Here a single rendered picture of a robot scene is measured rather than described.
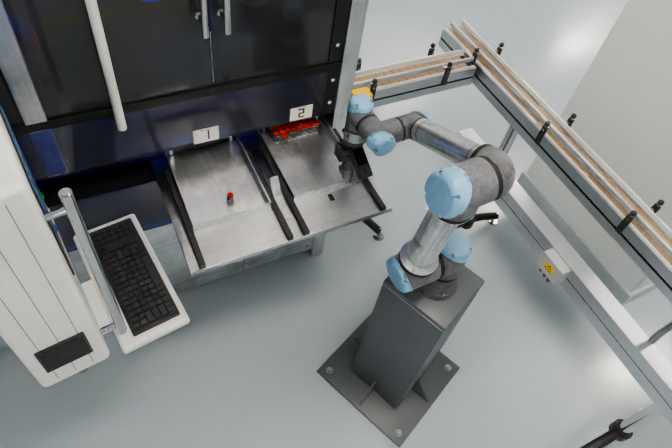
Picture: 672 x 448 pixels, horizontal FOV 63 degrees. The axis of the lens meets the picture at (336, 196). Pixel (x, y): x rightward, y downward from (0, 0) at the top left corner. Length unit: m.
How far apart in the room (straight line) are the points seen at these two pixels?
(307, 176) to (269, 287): 0.89
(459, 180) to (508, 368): 1.60
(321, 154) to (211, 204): 0.45
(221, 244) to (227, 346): 0.88
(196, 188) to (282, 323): 0.94
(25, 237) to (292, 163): 1.03
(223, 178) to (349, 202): 0.44
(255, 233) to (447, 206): 0.71
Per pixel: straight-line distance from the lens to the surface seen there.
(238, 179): 1.90
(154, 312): 1.71
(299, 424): 2.43
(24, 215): 1.13
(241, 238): 1.75
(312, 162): 1.97
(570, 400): 2.81
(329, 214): 1.83
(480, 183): 1.29
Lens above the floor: 2.33
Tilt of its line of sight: 50 degrees down
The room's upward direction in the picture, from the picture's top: 11 degrees clockwise
